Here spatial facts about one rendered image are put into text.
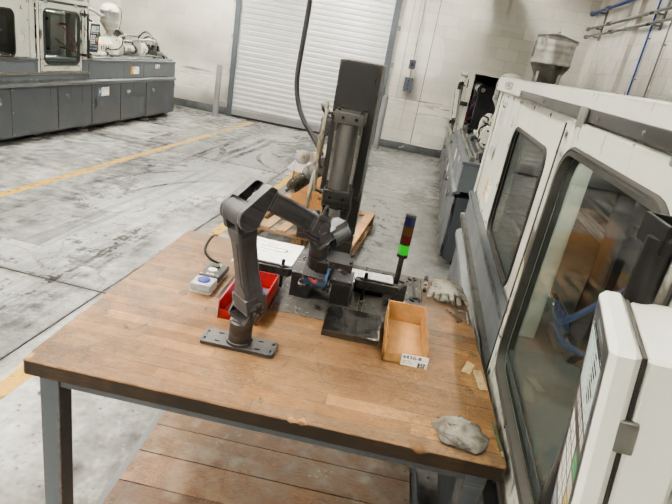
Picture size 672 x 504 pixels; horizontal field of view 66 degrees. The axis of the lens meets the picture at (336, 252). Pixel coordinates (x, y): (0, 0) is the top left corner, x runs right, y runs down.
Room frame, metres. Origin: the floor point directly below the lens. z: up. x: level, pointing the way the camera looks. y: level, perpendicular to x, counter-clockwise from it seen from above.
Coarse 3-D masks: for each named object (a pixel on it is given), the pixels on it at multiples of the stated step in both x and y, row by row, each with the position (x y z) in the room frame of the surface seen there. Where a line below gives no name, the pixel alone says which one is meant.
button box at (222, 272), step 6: (216, 234) 1.98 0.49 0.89; (204, 246) 1.80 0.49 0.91; (204, 252) 1.75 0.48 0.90; (210, 258) 1.70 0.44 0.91; (210, 264) 1.61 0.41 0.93; (222, 264) 1.64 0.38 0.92; (204, 270) 1.55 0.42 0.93; (222, 270) 1.58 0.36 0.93; (210, 276) 1.52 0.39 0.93; (216, 276) 1.52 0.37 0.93; (222, 276) 1.56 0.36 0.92
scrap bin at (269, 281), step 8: (264, 272) 1.56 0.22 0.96; (264, 280) 1.56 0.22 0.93; (272, 280) 1.56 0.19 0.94; (232, 288) 1.43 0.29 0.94; (264, 288) 1.55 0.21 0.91; (272, 288) 1.47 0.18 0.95; (224, 296) 1.35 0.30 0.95; (272, 296) 1.49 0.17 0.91; (224, 304) 1.36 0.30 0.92; (224, 312) 1.32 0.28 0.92
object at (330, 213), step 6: (324, 210) 1.63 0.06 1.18; (330, 210) 1.58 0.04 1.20; (336, 210) 1.57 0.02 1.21; (342, 210) 1.67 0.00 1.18; (348, 210) 1.68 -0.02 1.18; (324, 216) 1.57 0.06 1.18; (330, 216) 1.58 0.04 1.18; (336, 216) 1.57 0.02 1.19; (342, 216) 1.60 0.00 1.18; (354, 228) 1.63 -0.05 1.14; (300, 234) 1.55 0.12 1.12; (354, 234) 1.60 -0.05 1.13; (348, 240) 1.54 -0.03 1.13; (348, 246) 1.54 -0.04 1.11
